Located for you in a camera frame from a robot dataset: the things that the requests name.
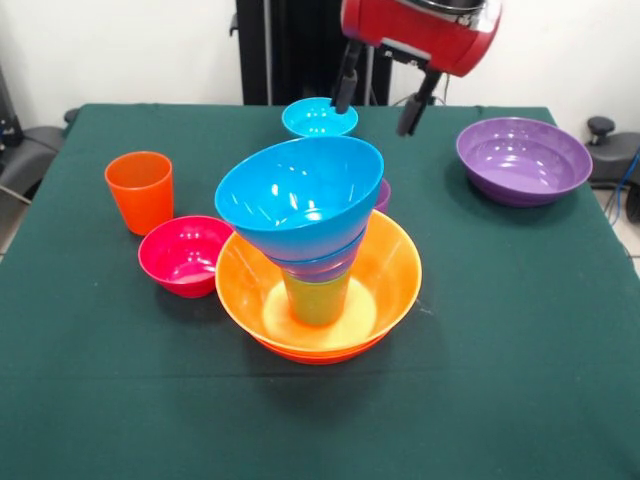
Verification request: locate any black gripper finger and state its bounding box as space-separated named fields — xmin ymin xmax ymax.
xmin=396 ymin=69 xmax=444 ymax=138
xmin=333 ymin=40 xmax=363 ymax=116

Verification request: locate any dark green table cloth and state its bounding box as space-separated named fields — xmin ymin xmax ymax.
xmin=0 ymin=103 xmax=640 ymax=480

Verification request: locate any large sky blue bowl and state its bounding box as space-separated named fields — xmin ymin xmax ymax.
xmin=214 ymin=134 xmax=386 ymax=264

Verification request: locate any black pedestal leg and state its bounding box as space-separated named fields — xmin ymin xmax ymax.
xmin=0 ymin=108 xmax=81 ymax=201
xmin=584 ymin=116 xmax=640 ymax=224

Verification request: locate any purple bowl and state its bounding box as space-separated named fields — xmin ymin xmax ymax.
xmin=455 ymin=117 xmax=594 ymax=207

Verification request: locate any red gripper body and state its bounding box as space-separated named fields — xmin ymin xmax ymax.
xmin=340 ymin=0 xmax=503 ymax=78

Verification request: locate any pink bowl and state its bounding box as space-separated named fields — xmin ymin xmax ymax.
xmin=137 ymin=215 xmax=236 ymax=300

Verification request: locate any orange cup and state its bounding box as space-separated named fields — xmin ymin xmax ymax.
xmin=103 ymin=151 xmax=176 ymax=237

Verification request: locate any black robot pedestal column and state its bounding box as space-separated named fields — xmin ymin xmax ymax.
xmin=229 ymin=0 xmax=404 ymax=107

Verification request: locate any dark blue bowl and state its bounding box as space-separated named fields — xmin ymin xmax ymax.
xmin=269 ymin=227 xmax=367 ymax=284

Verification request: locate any blue cable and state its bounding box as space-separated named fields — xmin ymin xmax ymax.
xmin=604 ymin=149 xmax=640 ymax=224

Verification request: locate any green cup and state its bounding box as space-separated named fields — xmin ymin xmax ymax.
xmin=283 ymin=272 xmax=351 ymax=327

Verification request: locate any purple cup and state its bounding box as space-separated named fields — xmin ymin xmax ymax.
xmin=374 ymin=178 xmax=392 ymax=214

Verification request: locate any yellow bowl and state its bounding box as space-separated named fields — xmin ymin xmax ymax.
xmin=215 ymin=208 xmax=424 ymax=354

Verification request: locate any orange bowl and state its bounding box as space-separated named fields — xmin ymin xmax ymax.
xmin=249 ymin=329 xmax=389 ymax=366

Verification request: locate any black power cable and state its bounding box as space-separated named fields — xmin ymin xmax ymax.
xmin=392 ymin=74 xmax=451 ymax=107

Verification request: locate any small light blue bowl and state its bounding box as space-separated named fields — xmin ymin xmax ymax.
xmin=281 ymin=97 xmax=360 ymax=139

